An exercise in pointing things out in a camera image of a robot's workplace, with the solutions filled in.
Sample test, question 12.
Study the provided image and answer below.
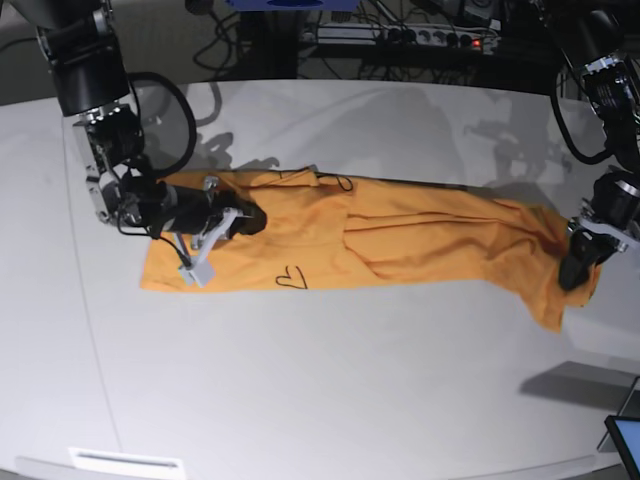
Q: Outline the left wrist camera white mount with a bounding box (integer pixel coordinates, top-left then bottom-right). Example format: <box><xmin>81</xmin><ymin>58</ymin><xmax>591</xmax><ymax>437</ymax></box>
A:
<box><xmin>568</xmin><ymin>198</ymin><xmax>631</xmax><ymax>252</ymax></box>

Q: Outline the tablet on stand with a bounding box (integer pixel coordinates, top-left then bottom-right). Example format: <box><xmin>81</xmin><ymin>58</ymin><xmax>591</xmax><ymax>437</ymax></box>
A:
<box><xmin>597</xmin><ymin>377</ymin><xmax>639</xmax><ymax>480</ymax></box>

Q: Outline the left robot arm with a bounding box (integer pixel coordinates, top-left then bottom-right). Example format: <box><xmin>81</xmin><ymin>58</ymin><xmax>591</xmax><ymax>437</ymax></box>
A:
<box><xmin>534</xmin><ymin>1</ymin><xmax>639</xmax><ymax>292</ymax></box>

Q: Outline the orange T-shirt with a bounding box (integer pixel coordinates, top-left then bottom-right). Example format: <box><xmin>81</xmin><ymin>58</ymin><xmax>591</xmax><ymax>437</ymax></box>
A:
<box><xmin>138</xmin><ymin>164</ymin><xmax>604</xmax><ymax>334</ymax></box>

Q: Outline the white power strip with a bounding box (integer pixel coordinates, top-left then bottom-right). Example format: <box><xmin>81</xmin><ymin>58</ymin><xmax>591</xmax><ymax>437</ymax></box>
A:
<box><xmin>301</xmin><ymin>23</ymin><xmax>501</xmax><ymax>54</ymax></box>

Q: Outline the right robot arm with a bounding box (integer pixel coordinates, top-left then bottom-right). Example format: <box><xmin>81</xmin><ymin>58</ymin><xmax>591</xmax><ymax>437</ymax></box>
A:
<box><xmin>12</xmin><ymin>1</ymin><xmax>267</xmax><ymax>239</ymax></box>

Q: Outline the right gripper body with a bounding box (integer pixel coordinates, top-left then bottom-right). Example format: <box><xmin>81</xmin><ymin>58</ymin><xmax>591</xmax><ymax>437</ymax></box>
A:
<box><xmin>149</xmin><ymin>182</ymin><xmax>240</xmax><ymax>239</ymax></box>

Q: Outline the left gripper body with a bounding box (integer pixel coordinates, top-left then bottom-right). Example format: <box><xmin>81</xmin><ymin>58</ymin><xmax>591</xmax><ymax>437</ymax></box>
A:
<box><xmin>588</xmin><ymin>169</ymin><xmax>639</xmax><ymax>235</ymax></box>

